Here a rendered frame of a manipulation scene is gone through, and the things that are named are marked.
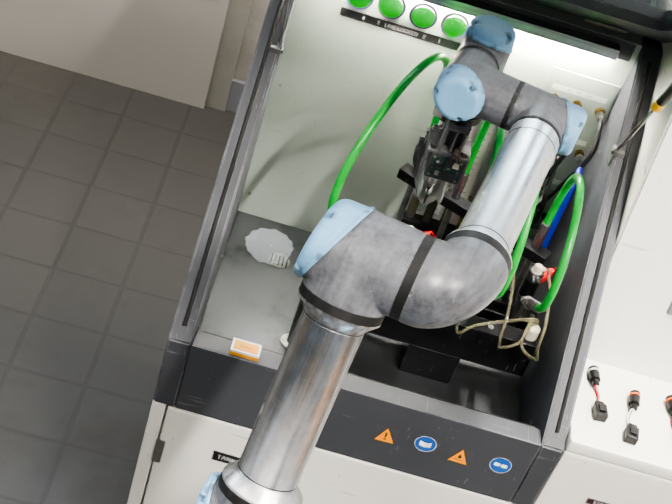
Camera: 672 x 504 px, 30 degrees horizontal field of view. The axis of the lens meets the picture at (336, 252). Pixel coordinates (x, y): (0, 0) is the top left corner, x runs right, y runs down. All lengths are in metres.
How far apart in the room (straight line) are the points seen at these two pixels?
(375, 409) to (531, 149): 0.61
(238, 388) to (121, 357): 1.26
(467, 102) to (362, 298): 0.40
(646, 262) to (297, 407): 0.87
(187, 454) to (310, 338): 0.77
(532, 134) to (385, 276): 0.36
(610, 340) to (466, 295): 0.82
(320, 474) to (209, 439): 0.21
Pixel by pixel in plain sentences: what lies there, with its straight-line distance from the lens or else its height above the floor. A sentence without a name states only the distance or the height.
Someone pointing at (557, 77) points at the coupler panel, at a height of 1.34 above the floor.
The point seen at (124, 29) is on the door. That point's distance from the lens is 4.26.
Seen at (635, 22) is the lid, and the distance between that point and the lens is 2.15.
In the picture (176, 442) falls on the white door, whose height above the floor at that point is 0.70.
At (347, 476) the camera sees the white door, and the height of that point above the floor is 0.74.
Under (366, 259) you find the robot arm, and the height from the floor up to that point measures 1.48.
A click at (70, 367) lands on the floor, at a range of 3.35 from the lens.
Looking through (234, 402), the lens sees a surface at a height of 0.85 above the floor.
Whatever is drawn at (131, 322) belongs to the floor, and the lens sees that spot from 3.49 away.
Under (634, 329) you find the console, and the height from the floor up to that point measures 1.06.
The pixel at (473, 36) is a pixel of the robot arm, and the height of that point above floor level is 1.56.
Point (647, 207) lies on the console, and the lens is 2.23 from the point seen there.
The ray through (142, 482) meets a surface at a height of 0.57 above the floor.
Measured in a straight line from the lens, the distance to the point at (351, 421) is 2.18.
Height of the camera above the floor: 2.44
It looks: 39 degrees down
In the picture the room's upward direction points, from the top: 19 degrees clockwise
